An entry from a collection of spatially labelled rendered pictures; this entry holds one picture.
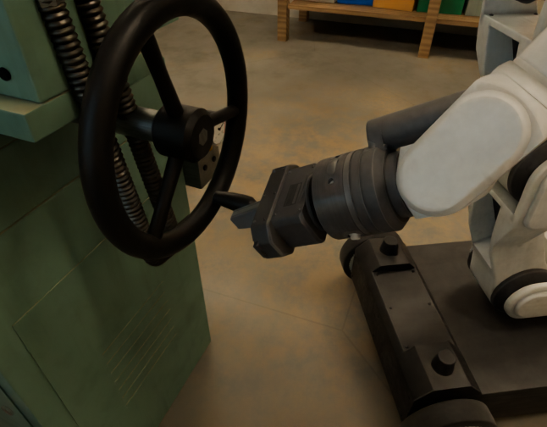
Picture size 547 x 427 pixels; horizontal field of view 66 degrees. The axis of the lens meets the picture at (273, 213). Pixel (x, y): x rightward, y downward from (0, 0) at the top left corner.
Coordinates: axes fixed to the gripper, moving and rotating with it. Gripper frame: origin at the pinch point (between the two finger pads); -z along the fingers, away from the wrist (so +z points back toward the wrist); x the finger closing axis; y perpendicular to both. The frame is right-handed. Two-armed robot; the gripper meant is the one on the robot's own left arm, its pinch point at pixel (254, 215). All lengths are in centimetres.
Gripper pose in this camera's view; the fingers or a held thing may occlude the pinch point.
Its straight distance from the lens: 52.0
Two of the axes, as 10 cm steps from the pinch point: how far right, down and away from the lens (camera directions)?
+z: 8.0, -1.7, -5.8
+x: 2.7, -7.6, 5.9
